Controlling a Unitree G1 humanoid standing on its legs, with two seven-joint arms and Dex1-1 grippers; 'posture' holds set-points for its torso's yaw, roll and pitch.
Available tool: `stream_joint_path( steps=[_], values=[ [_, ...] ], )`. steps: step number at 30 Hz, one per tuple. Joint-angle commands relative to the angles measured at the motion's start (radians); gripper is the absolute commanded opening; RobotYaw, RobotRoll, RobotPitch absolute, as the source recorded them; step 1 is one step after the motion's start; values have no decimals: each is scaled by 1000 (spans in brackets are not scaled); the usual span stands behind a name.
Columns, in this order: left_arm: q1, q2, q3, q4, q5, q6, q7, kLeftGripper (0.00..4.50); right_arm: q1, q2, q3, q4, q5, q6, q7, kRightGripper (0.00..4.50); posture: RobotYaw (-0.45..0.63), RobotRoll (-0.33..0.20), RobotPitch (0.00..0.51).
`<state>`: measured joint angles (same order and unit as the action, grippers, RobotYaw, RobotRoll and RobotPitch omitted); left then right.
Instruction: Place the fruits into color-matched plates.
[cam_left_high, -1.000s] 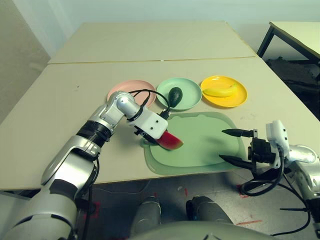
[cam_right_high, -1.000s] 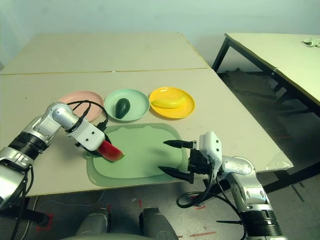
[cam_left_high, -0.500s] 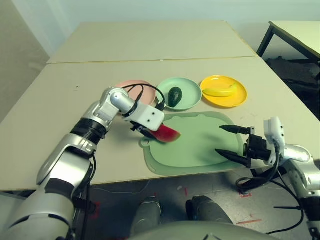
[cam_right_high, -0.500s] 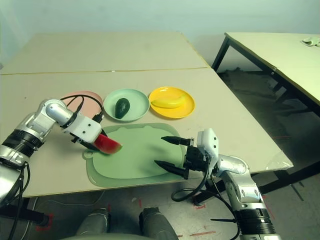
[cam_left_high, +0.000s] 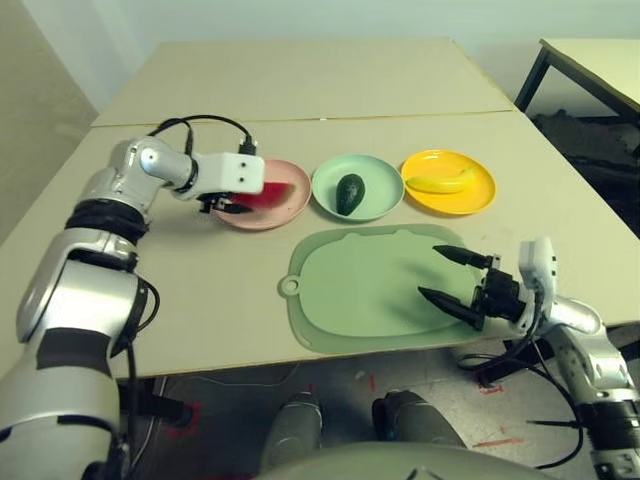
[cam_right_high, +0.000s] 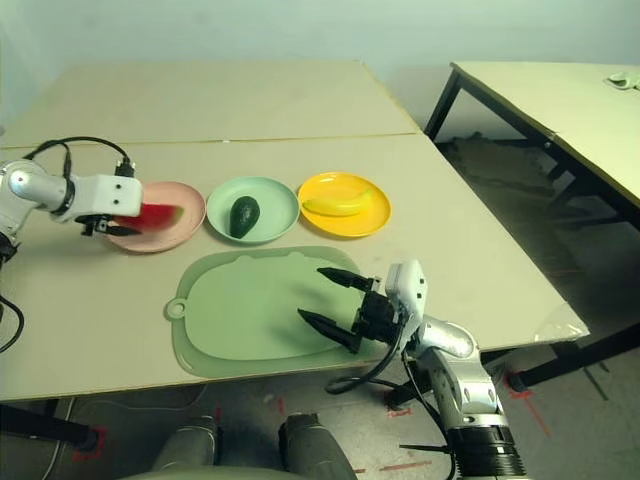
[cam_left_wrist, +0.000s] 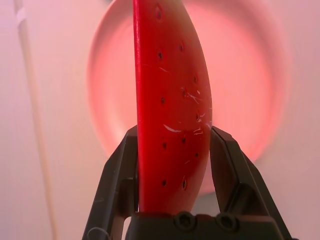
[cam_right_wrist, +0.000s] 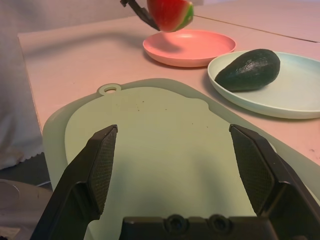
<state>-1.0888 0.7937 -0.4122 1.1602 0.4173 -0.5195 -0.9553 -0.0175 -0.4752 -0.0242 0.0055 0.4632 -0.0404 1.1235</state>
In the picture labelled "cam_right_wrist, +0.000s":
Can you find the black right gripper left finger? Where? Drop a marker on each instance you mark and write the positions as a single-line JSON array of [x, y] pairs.
[[82, 180]]

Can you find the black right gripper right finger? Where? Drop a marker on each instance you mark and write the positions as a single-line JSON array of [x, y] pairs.
[[270, 180]]

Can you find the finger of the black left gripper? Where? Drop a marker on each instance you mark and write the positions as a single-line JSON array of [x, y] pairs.
[[142, 13]]

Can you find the watermelon slice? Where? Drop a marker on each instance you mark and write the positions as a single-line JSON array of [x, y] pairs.
[[170, 15]]

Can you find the dark green avocado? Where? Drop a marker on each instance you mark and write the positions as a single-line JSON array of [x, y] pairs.
[[250, 71]]

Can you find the pink round plate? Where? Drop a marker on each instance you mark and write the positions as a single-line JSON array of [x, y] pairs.
[[195, 45]]

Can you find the mint green round plate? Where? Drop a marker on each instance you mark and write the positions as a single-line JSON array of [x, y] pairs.
[[287, 95]]

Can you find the green silicone cutting mat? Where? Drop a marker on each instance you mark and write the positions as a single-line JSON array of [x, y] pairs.
[[162, 140]]

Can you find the white cloth curtain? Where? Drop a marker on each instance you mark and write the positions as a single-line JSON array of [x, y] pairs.
[[12, 87]]

